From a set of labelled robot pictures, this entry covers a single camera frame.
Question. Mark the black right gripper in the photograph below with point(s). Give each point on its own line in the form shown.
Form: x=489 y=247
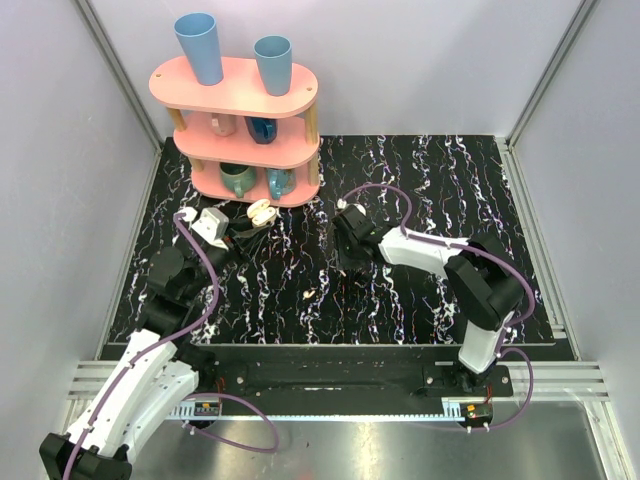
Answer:
x=343 y=260

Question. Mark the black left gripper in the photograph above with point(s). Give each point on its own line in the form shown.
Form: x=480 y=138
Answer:
x=232 y=235

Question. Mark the white earbuds charging case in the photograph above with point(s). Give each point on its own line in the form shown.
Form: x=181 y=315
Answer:
x=261 y=213

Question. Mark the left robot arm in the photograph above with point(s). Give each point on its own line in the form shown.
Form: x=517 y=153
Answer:
x=160 y=368

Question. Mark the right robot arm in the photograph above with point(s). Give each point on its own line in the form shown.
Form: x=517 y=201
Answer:
x=490 y=292

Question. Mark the green ceramic mug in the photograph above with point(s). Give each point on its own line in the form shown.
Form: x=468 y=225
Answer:
x=239 y=179

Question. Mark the blue butterfly mug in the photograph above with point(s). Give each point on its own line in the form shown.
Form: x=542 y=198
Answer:
x=280 y=182

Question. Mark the pink three-tier shelf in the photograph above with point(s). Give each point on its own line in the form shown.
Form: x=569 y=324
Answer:
x=237 y=122

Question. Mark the dark blue mug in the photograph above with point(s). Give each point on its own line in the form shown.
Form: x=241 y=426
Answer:
x=262 y=130

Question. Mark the pink mug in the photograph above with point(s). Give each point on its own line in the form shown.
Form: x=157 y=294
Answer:
x=223 y=125

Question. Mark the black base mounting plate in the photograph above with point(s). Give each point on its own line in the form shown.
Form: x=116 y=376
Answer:
x=315 y=381

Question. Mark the blue cup right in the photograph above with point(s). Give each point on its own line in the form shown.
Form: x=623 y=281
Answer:
x=273 y=56

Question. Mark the tall blue cup left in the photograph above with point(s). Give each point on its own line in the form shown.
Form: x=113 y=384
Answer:
x=198 y=37

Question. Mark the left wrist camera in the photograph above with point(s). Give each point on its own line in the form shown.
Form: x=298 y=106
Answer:
x=211 y=226

